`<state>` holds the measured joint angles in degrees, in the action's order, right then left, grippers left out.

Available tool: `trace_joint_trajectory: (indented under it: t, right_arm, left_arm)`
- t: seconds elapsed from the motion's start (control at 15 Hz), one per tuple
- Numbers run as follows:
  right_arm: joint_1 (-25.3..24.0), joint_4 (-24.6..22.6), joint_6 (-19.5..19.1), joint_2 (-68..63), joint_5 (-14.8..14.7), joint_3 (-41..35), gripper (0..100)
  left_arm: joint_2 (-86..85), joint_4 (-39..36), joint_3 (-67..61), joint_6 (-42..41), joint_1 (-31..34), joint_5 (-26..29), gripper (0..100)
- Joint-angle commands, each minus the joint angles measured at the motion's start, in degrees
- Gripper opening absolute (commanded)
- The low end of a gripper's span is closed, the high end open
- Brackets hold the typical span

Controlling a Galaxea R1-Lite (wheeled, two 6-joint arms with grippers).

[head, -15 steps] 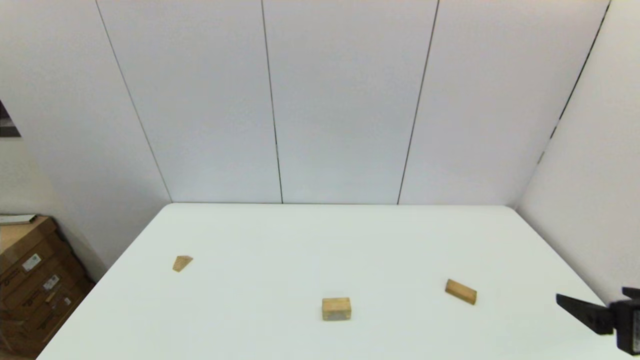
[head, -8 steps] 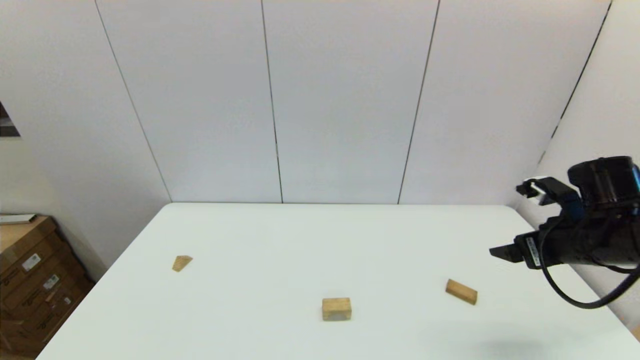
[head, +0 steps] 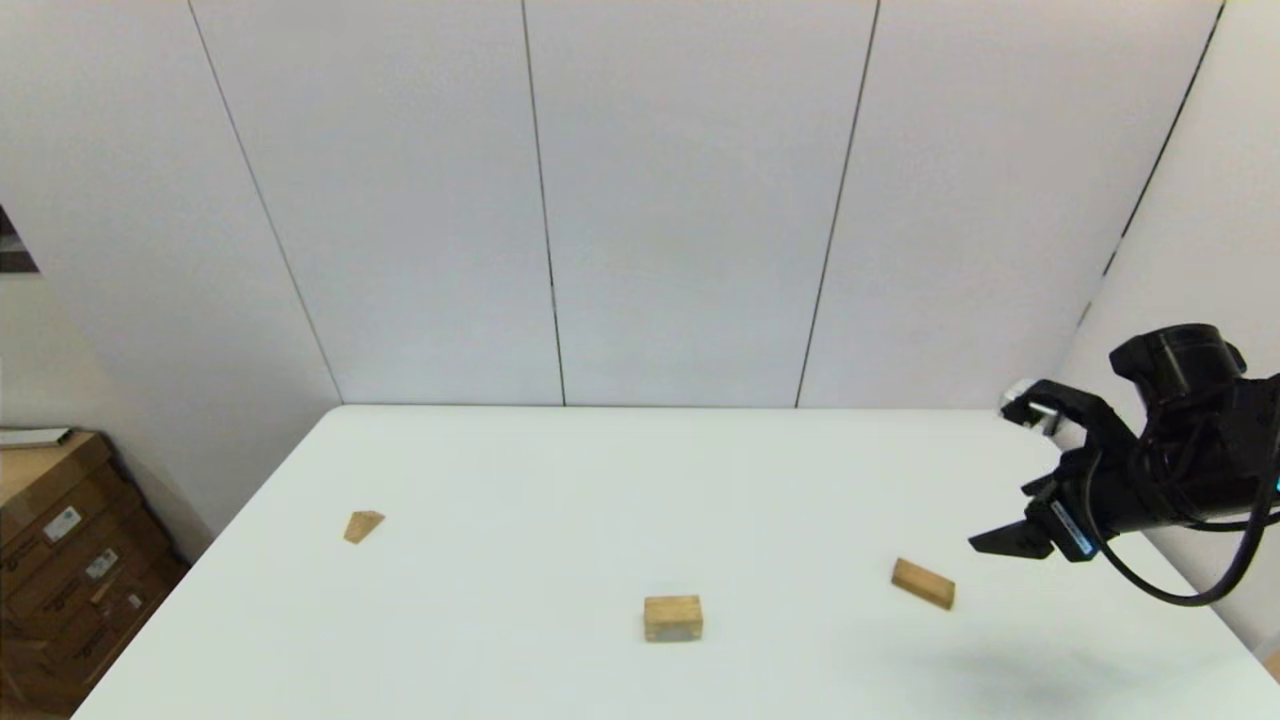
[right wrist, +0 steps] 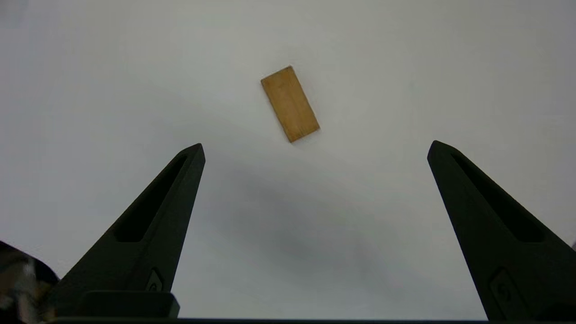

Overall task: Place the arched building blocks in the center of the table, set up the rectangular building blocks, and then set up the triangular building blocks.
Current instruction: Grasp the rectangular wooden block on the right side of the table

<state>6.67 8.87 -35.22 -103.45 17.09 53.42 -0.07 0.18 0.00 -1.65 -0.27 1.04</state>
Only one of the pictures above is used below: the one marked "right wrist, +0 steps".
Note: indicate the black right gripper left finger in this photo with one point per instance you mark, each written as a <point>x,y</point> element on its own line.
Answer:
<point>148,252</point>

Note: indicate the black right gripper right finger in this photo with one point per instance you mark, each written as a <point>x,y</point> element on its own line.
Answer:
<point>517,270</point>

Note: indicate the rectangular wooden block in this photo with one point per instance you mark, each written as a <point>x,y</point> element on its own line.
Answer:
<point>290,104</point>

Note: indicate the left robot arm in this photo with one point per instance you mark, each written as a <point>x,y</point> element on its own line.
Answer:
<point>18,279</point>

